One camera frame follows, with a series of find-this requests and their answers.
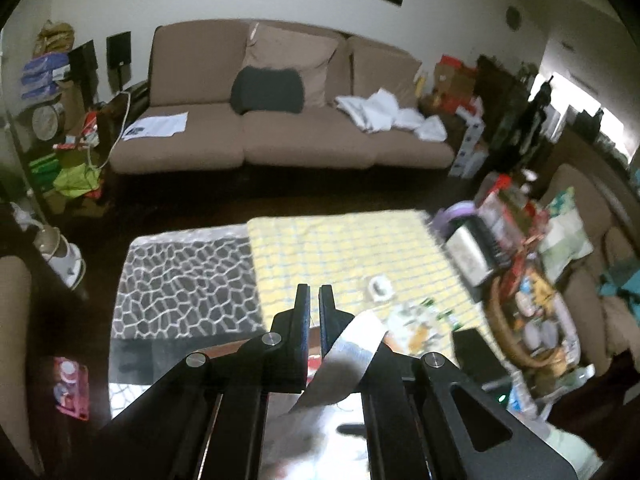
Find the white paper sheet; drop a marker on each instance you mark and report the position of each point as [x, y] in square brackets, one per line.
[155, 126]

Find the beige cushion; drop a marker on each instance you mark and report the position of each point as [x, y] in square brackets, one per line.
[295, 55]

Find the grey cloth strip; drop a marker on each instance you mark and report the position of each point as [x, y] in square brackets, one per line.
[345, 360]

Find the brown sofa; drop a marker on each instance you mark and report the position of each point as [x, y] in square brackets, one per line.
[200, 145]

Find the red and brown cardboard box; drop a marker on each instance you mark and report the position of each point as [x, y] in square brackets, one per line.
[452, 80]

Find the floral cushion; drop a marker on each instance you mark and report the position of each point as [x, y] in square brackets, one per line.
[565, 235]

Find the dark wooden cabinet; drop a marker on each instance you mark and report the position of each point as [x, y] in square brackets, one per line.
[505, 105]

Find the pink plastic packet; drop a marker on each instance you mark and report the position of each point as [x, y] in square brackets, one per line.
[72, 385]

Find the stack of blue packets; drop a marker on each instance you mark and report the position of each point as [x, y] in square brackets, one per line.
[42, 72]

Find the wicker basket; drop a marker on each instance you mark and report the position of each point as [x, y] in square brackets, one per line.
[500, 320]

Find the teal cloth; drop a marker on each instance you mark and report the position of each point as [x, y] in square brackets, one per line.
[622, 285]

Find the jar with grey lid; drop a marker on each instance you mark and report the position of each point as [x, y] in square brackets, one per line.
[550, 331]

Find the black square panel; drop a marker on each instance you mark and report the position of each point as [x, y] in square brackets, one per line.
[82, 60]
[119, 50]

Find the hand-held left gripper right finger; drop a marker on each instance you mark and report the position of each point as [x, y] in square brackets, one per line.
[326, 320]

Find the jar with whitish lid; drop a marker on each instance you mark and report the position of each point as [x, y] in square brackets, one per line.
[531, 334]

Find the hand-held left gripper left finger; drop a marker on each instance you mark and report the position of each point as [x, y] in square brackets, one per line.
[301, 340]

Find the wall clock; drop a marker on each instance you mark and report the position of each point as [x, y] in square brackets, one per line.
[513, 17]

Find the green bag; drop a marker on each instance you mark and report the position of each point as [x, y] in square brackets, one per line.
[75, 180]

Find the grey patterned mat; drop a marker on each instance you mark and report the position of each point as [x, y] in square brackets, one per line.
[185, 285]

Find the woven straw bag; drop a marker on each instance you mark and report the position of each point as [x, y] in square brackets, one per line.
[55, 35]

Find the pile of red snack packets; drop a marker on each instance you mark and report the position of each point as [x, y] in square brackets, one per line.
[510, 205]

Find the white box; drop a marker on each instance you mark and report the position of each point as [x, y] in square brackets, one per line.
[467, 255]

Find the white clothes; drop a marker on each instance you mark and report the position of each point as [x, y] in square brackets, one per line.
[385, 112]

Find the white carton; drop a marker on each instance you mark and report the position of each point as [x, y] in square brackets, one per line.
[470, 147]

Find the small white appliance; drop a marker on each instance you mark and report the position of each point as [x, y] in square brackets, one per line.
[57, 255]

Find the yellow checked tablecloth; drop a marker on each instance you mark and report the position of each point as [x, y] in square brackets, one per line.
[310, 255]

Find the dark cushion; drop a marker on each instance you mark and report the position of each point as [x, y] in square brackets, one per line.
[267, 90]

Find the pile of white paper wrappers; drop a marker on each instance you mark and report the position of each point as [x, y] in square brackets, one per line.
[415, 325]

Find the purple round container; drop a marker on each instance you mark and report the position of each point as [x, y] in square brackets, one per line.
[452, 212]

